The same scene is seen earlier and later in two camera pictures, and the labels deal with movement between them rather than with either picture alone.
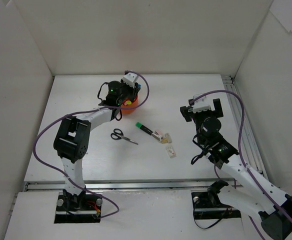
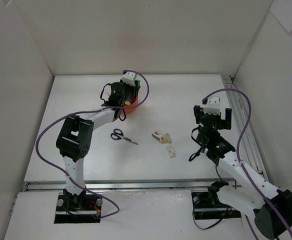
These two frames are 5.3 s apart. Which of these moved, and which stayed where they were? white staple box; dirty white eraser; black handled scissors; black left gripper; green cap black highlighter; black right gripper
Moved: green cap black highlighter; black right gripper
Stayed: black left gripper; white staple box; dirty white eraser; black handled scissors
